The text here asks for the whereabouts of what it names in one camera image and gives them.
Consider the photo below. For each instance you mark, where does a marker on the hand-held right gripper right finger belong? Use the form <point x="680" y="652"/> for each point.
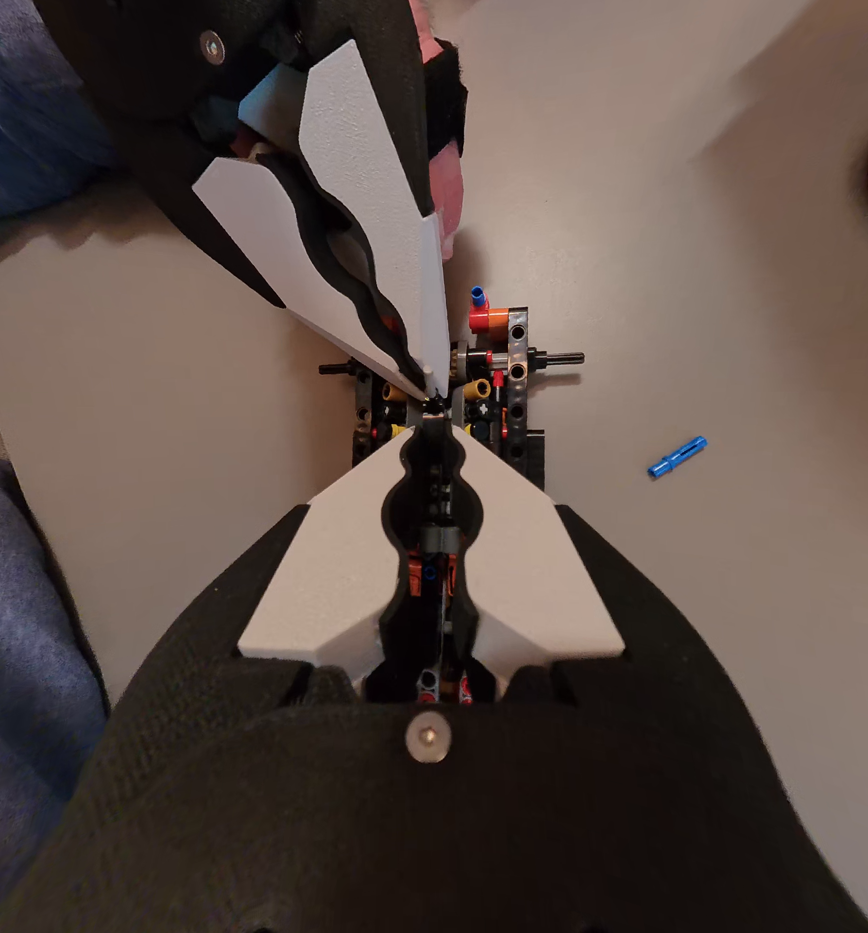
<point x="543" y="583"/>

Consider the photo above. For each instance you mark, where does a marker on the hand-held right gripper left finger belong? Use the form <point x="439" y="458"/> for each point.
<point x="317" y="583"/>

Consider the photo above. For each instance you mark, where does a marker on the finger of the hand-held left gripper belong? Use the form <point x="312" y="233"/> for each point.
<point x="375" y="182"/>
<point x="259" y="240"/>

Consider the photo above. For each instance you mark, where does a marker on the multicolour lego car chassis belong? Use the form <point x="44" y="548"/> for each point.
<point x="517" y="379"/>

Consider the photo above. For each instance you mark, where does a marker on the blue lego pin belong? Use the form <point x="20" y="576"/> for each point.
<point x="678" y="457"/>

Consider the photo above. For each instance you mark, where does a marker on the person's left leg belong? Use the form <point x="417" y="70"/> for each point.
<point x="18" y="109"/>

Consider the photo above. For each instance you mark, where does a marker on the person's leg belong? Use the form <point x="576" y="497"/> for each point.
<point x="18" y="109"/>
<point x="18" y="619"/>

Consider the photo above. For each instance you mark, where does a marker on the person's right leg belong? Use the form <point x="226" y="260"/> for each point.
<point x="18" y="619"/>

